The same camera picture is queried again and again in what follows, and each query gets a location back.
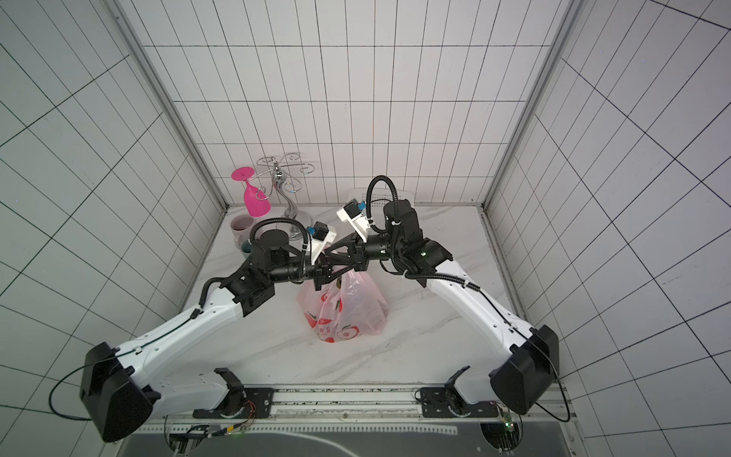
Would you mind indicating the magenta wine glass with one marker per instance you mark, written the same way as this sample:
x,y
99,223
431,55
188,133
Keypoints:
x,y
255,198

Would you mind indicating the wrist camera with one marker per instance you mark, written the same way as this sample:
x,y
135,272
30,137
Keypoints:
x,y
321,235
352,213

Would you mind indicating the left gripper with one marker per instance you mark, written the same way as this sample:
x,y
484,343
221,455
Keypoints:
x,y
325,268

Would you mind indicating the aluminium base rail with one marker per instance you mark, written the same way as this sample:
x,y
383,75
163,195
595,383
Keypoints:
x,y
354,406

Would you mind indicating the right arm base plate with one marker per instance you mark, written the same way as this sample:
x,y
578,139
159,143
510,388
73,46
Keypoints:
x,y
445,403

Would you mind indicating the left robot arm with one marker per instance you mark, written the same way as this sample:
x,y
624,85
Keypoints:
x,y
124,387

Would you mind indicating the teal small cup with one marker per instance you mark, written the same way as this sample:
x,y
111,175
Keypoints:
x,y
246,248

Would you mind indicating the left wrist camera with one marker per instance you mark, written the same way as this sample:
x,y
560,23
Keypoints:
x,y
321,235

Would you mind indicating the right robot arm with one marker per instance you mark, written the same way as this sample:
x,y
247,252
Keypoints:
x,y
524,360

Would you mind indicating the silver glass holder stand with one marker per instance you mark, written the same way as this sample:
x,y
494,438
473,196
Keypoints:
x,y
285,172

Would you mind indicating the pink ceramic mug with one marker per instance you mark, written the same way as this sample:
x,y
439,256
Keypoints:
x,y
240,228

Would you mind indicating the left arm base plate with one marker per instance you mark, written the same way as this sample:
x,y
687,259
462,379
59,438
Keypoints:
x,y
251,403

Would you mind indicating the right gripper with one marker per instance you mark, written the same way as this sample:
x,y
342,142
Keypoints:
x,y
362,251

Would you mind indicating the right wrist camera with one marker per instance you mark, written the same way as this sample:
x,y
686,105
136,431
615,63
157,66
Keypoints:
x,y
352,213

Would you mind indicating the pink plastic bag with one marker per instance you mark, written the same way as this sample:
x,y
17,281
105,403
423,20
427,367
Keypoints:
x,y
349,307

